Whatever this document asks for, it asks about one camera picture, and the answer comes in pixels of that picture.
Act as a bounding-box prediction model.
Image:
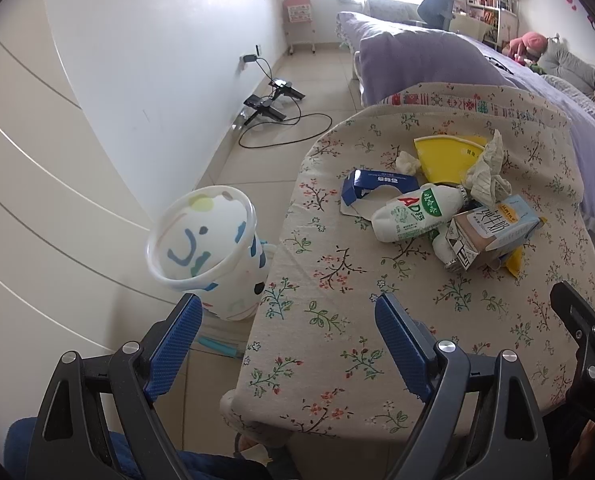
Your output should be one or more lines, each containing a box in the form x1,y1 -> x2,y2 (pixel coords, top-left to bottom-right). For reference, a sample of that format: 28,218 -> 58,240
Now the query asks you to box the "yellow paper cup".
413,134 -> 487,185

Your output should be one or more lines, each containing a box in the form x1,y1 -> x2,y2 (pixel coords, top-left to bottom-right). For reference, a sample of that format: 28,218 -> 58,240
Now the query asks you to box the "white bookshelf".
467,0 -> 519,50

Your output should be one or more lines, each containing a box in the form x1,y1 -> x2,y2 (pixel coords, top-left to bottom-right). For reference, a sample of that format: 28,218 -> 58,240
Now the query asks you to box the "pink child chair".
282,0 -> 317,55

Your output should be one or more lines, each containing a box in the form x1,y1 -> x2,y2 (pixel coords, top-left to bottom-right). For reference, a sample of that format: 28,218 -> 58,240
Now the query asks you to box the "small white tissue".
395,151 -> 421,177

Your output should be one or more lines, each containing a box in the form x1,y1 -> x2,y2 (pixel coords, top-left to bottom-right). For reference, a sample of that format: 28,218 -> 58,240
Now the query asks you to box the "pink plush toy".
503,32 -> 548,64

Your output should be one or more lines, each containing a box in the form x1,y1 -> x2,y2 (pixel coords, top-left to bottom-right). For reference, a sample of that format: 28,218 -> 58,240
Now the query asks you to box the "black power cable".
236,55 -> 335,151

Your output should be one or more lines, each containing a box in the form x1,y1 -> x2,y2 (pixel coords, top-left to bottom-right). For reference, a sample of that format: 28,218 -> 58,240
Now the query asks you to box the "blue biscuit box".
341,169 -> 420,206

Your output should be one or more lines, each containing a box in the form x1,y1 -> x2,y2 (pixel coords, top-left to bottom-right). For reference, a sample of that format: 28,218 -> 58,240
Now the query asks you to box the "white patterned trash bin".
145,185 -> 276,322

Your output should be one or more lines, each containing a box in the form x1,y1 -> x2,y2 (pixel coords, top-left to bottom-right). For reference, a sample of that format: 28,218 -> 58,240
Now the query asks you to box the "blue office chair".
417,0 -> 455,30

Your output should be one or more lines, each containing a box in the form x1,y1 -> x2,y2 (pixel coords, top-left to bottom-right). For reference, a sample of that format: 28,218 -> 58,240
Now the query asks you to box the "floral tablecloth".
220,84 -> 595,444

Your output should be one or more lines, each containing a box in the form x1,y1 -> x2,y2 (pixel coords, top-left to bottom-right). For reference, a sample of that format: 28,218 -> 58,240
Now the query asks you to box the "teal object under bin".
198,337 -> 243,359

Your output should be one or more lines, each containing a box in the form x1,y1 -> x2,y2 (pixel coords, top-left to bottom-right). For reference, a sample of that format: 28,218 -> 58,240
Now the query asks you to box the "white AD milk bottle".
370,183 -> 469,243

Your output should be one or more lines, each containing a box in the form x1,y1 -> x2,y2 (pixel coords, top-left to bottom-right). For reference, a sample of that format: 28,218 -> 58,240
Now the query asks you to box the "yellow snack wrapper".
503,246 -> 523,280

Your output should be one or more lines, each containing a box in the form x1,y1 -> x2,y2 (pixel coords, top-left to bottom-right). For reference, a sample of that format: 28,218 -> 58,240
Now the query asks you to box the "milk tea carton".
446,195 -> 544,270

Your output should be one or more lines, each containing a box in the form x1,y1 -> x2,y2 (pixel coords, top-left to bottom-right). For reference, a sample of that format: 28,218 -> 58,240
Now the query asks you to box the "black tripod device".
269,79 -> 305,101
243,91 -> 286,127

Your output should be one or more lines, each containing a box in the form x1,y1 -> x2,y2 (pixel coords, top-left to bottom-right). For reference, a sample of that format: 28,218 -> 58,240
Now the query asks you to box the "black tripod device far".
269,79 -> 305,101

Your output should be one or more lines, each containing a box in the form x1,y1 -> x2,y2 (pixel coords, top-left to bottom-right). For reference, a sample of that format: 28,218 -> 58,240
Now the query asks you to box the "grey pillow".
537,39 -> 595,98

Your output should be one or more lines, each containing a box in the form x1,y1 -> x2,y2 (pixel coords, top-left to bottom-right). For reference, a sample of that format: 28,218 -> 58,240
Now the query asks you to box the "black tripod device near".
243,91 -> 286,127

